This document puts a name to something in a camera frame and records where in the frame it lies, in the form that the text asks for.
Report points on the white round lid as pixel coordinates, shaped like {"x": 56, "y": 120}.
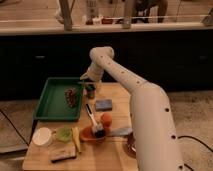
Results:
{"x": 42, "y": 137}

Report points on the wooden table leg left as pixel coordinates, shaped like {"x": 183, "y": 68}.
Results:
{"x": 65, "y": 6}

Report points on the blue sponge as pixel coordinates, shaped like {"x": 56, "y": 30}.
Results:
{"x": 103, "y": 105}

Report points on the orange plastic bowl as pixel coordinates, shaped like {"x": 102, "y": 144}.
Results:
{"x": 87, "y": 136}

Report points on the brown bread slice toy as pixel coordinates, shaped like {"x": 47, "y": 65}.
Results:
{"x": 62, "y": 154}

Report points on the white handled brush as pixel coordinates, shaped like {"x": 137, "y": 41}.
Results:
{"x": 97, "y": 128}

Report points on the wooden table leg right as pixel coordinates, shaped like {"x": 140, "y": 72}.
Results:
{"x": 128, "y": 10}

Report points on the green plastic tray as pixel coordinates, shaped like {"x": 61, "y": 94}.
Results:
{"x": 53, "y": 104}

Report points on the wooden table leg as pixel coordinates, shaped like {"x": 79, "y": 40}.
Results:
{"x": 65, "y": 6}
{"x": 128, "y": 10}

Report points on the yellow banana toy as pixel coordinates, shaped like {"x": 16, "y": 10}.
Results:
{"x": 76, "y": 138}

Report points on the blue grey cloth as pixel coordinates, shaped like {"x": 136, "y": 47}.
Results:
{"x": 120, "y": 132}

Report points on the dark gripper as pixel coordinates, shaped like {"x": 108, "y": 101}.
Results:
{"x": 90, "y": 89}

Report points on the red grape bunch toy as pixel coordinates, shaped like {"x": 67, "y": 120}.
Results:
{"x": 71, "y": 96}

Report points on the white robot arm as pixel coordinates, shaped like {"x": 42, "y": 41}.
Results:
{"x": 156, "y": 142}

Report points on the orange toy fruit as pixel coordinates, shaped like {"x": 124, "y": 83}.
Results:
{"x": 106, "y": 119}

